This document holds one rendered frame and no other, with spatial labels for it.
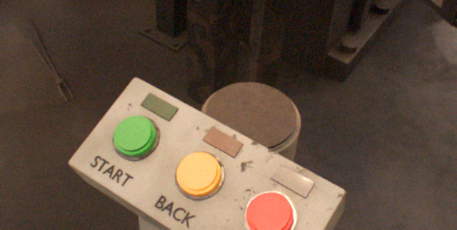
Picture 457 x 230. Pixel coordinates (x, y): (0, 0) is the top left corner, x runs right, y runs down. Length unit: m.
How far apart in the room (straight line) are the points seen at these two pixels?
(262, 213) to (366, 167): 0.87
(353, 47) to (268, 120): 0.83
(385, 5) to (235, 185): 1.20
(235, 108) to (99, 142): 0.19
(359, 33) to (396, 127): 0.27
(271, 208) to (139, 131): 0.15
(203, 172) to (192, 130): 0.05
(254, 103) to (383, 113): 0.80
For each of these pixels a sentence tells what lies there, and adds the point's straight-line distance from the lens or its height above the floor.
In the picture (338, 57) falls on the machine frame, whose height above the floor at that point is 0.07.
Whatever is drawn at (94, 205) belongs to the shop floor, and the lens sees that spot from 1.28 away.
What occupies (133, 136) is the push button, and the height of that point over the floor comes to 0.61.
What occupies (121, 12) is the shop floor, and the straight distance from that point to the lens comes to 1.72.
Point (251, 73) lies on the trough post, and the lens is 1.26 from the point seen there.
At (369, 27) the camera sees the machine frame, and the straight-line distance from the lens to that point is 1.63.
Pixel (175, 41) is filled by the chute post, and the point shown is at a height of 0.02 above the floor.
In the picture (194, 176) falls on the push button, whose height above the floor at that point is 0.61.
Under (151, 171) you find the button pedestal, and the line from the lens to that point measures 0.56.
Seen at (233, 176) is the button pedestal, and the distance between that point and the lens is 0.55.
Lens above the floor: 1.04
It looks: 45 degrees down
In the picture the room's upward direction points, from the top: 4 degrees clockwise
